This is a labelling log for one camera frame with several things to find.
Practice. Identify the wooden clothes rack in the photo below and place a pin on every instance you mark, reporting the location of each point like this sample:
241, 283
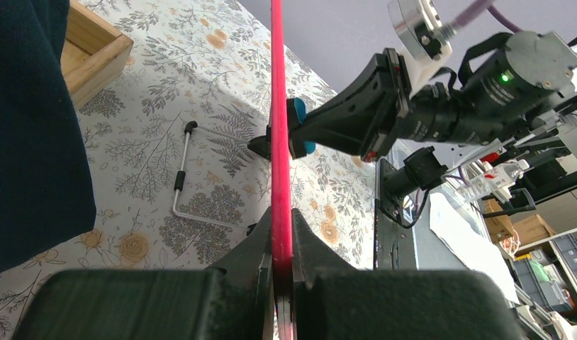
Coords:
94, 54

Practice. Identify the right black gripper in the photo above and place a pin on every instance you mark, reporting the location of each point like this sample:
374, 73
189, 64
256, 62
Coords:
506, 81

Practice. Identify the navy basketball jersey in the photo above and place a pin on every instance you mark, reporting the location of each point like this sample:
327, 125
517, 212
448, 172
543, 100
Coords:
46, 191

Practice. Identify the pink-framed whiteboard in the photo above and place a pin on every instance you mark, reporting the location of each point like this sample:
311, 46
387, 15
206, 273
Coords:
281, 222

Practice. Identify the floral table mat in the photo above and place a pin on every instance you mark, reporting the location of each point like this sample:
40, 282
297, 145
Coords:
207, 61

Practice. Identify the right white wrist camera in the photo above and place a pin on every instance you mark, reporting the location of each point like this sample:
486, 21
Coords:
415, 22

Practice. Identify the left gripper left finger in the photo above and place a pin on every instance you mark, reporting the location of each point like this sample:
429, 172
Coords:
230, 299

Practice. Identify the blue and black eraser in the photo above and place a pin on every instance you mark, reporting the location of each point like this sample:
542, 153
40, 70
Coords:
296, 116

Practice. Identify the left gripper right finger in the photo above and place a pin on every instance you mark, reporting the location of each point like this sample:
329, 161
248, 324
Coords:
334, 300

